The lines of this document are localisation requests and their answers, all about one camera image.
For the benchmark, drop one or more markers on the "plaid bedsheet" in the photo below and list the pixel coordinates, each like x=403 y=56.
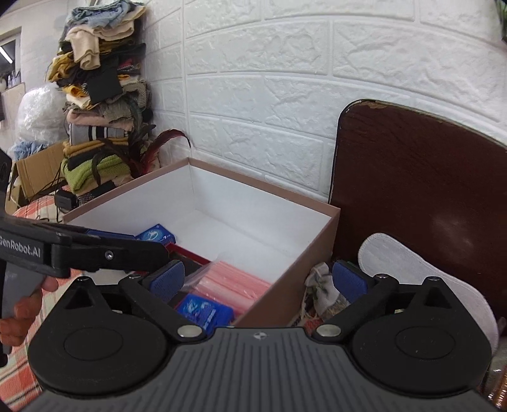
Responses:
x=16 y=380

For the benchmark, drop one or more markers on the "person's left hand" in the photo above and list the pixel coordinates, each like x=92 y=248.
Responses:
x=23 y=313

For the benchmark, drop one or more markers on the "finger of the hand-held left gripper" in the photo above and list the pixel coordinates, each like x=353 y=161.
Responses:
x=119 y=255

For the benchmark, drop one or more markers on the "blue medicine box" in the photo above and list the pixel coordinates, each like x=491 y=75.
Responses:
x=156 y=233

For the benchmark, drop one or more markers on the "pink-brown cardboard box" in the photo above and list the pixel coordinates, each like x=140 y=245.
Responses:
x=245 y=222

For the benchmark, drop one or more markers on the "white insole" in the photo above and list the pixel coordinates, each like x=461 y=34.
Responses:
x=455 y=293

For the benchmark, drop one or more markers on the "floral wrapper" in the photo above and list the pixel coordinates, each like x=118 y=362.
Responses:
x=323 y=285

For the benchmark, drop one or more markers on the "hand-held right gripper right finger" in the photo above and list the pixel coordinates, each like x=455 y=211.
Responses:
x=348 y=281

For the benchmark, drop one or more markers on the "open brown carton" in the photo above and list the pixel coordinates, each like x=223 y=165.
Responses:
x=35 y=166

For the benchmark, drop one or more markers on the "small blue cube box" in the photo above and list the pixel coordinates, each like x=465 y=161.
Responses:
x=202 y=311

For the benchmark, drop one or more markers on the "red-white box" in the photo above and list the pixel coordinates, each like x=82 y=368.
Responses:
x=190 y=255

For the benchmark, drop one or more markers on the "white plastic bag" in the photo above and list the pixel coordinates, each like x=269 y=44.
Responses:
x=39 y=111

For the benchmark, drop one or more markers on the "dark wooden headboard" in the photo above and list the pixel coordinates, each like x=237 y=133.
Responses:
x=416 y=178

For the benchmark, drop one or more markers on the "dark red feathers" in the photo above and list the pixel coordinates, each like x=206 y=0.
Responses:
x=166 y=138

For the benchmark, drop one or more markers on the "pink zip bag packet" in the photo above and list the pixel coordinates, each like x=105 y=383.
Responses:
x=229 y=285

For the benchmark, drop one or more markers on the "pile of folded clothes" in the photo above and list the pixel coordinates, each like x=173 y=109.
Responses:
x=99 y=99

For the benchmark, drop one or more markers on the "black power adapter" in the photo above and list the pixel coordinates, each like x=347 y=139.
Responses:
x=65 y=200

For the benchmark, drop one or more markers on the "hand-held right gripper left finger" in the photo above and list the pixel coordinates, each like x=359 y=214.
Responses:
x=168 y=279

